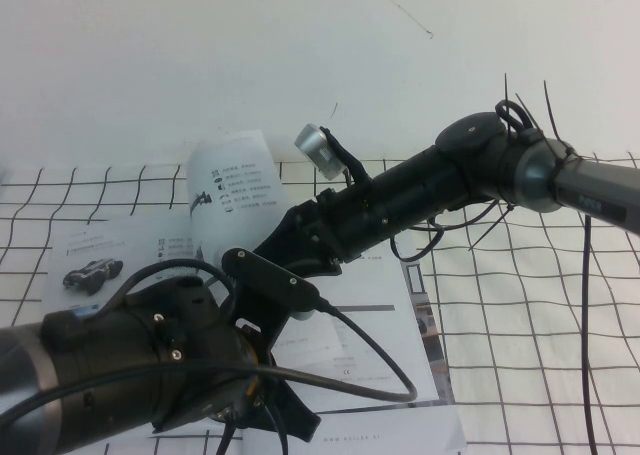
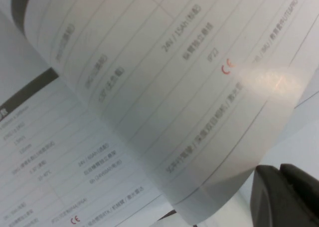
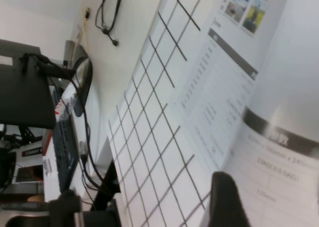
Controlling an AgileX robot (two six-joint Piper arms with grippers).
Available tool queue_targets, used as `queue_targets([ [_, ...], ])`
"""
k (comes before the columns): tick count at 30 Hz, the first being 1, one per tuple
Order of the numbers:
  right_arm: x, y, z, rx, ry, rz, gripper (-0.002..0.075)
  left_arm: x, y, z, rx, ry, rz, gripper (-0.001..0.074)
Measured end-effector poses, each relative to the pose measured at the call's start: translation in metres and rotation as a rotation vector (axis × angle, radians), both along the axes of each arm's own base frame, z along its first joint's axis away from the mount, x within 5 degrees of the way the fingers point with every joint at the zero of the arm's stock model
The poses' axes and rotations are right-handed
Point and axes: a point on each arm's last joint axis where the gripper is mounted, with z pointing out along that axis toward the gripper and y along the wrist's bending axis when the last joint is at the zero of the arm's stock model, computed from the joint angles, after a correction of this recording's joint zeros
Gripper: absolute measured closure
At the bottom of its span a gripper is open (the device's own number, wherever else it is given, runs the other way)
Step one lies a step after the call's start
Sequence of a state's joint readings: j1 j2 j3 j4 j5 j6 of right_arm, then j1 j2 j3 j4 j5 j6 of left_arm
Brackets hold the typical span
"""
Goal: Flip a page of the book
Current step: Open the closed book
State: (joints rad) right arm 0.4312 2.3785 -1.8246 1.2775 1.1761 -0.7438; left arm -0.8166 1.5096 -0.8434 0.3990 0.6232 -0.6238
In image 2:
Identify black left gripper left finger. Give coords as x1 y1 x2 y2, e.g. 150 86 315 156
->
250 164 319 227

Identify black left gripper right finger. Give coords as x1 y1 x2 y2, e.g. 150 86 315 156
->
278 163 319 213

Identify white product catalogue book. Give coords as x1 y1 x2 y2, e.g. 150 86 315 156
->
0 0 319 227

